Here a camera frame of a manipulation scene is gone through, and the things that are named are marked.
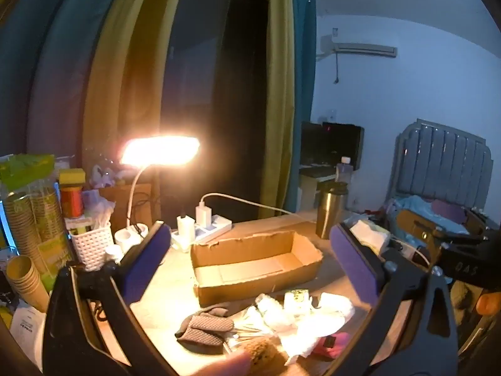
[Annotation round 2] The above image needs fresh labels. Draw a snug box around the brown cardboard box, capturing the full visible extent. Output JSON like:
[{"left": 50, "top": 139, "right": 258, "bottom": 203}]
[{"left": 190, "top": 230, "right": 323, "bottom": 307}]

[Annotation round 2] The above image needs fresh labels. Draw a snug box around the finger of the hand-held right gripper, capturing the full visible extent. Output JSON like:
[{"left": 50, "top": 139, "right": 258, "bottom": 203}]
[{"left": 413, "top": 221, "right": 486, "bottom": 243}]

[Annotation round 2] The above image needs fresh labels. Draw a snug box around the black cable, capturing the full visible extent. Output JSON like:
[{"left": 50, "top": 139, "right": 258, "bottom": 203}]
[{"left": 131, "top": 192, "right": 161, "bottom": 236}]

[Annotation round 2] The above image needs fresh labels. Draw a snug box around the white air conditioner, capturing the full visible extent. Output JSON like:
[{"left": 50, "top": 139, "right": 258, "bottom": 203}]
[{"left": 321, "top": 34, "right": 398, "bottom": 59}]

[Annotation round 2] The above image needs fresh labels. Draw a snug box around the black monitor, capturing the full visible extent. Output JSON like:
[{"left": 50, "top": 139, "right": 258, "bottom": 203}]
[{"left": 301, "top": 122, "right": 364, "bottom": 167}]

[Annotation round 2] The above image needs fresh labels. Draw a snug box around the white desk lamp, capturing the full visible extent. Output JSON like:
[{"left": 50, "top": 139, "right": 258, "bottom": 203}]
[{"left": 115, "top": 135, "right": 201, "bottom": 255}]

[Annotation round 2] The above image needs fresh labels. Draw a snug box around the small white bottle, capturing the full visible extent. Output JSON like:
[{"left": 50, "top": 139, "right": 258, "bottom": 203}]
[{"left": 104, "top": 244, "right": 124, "bottom": 264}]

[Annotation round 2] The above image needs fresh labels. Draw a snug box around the yellow curtain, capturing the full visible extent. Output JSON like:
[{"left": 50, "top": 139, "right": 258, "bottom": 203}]
[
  {"left": 82, "top": 0, "right": 192, "bottom": 189},
  {"left": 258, "top": 0, "right": 296, "bottom": 220}
]

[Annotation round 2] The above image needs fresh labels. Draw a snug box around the brown round sponge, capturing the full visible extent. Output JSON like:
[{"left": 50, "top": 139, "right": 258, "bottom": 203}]
[{"left": 243, "top": 339, "right": 288, "bottom": 374}]

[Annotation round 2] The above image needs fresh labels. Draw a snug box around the white paper package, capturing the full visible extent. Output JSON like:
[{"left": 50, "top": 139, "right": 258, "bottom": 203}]
[{"left": 10, "top": 305, "right": 45, "bottom": 363}]

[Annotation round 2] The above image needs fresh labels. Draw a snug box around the white power strip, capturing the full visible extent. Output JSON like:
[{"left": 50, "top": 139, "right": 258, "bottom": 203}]
[{"left": 172, "top": 215, "right": 232, "bottom": 244}]

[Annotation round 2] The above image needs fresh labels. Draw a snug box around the grey knitted glove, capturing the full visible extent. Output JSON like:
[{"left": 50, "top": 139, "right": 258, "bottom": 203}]
[{"left": 175, "top": 305, "right": 235, "bottom": 347}]

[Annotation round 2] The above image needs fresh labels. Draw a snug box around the brown cardboard carton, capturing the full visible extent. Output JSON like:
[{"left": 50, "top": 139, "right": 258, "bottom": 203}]
[{"left": 99, "top": 183, "right": 152, "bottom": 226}]

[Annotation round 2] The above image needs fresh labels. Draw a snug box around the white charging cable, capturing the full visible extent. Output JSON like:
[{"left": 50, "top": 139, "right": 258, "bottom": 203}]
[{"left": 200, "top": 193, "right": 316, "bottom": 222}]

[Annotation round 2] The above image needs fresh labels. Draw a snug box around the grey padded headboard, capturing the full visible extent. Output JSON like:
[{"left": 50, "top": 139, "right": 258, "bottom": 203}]
[{"left": 393, "top": 119, "right": 494, "bottom": 209}]

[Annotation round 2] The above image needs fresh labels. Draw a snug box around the teal curtain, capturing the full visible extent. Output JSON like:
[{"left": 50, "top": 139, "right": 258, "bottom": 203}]
[
  {"left": 292, "top": 0, "right": 317, "bottom": 126},
  {"left": 0, "top": 0, "right": 130, "bottom": 189}
]

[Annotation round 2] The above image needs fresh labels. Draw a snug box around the yellow sponge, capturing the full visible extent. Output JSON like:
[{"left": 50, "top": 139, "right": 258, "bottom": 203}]
[{"left": 59, "top": 168, "right": 86, "bottom": 185}]

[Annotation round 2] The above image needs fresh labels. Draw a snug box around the orange can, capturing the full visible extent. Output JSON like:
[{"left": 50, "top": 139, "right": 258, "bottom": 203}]
[{"left": 60, "top": 186, "right": 84, "bottom": 219}]

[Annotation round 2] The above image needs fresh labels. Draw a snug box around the white charger with black cable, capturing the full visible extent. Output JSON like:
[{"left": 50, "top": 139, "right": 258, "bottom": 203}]
[{"left": 177, "top": 215, "right": 195, "bottom": 240}]

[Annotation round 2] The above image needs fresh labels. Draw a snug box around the steel tumbler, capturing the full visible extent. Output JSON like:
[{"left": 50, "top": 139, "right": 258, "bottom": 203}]
[{"left": 316, "top": 181, "right": 349, "bottom": 239}]

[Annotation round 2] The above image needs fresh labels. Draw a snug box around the dark window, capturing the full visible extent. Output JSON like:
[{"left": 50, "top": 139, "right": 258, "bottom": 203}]
[{"left": 158, "top": 0, "right": 271, "bottom": 228}]

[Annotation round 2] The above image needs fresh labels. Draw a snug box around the blue bedding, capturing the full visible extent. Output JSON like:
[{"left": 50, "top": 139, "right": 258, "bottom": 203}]
[{"left": 389, "top": 195, "right": 472, "bottom": 236}]

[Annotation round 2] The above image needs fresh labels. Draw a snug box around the clear water bottle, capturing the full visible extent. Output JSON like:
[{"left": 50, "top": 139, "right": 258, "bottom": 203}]
[{"left": 336, "top": 157, "right": 354, "bottom": 185}]

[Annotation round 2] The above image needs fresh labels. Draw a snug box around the green packet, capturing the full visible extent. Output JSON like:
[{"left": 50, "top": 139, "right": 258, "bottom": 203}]
[{"left": 0, "top": 154, "right": 55, "bottom": 193}]

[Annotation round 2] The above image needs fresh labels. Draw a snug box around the pink soft item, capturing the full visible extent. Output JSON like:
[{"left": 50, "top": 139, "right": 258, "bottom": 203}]
[{"left": 311, "top": 332, "right": 349, "bottom": 359}]

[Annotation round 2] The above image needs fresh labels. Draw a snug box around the person's right hand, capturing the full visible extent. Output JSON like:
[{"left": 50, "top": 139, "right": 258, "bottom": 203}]
[{"left": 450, "top": 283, "right": 501, "bottom": 316}]

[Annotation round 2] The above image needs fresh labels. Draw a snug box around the cartoon print tissue pack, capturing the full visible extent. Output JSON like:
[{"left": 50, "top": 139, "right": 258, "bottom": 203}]
[{"left": 284, "top": 289, "right": 312, "bottom": 315}]

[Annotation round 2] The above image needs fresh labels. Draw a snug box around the white plastic bag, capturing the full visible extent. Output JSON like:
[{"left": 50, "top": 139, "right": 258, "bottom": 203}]
[{"left": 83, "top": 200, "right": 116, "bottom": 226}]

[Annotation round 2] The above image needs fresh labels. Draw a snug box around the white plastic basket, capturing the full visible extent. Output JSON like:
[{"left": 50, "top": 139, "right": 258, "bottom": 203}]
[{"left": 70, "top": 221, "right": 114, "bottom": 272}]

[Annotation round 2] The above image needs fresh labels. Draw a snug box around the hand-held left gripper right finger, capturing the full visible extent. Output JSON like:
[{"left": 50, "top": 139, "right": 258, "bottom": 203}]
[{"left": 325, "top": 223, "right": 458, "bottom": 376}]

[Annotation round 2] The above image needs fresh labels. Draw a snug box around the yellow tissue box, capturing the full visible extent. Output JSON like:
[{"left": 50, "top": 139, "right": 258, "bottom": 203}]
[{"left": 349, "top": 219, "right": 391, "bottom": 256}]

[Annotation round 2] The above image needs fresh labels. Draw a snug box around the wrapped stack of paper cups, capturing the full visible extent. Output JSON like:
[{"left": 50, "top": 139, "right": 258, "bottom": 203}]
[{"left": 0, "top": 186, "right": 70, "bottom": 286}]

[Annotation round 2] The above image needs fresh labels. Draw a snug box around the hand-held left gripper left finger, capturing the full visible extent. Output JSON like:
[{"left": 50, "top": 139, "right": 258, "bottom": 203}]
[{"left": 42, "top": 221, "right": 178, "bottom": 376}]

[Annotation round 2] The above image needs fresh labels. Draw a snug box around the white cabinet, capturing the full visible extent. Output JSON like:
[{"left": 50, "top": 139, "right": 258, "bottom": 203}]
[{"left": 299, "top": 164, "right": 338, "bottom": 213}]

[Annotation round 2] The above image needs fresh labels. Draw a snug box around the loose stack of paper cups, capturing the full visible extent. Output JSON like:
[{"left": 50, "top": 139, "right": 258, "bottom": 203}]
[{"left": 6, "top": 256, "right": 50, "bottom": 310}]

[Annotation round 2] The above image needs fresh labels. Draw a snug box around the white plastic sheet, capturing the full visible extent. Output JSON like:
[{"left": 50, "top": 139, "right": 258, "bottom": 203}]
[{"left": 280, "top": 316, "right": 346, "bottom": 365}]

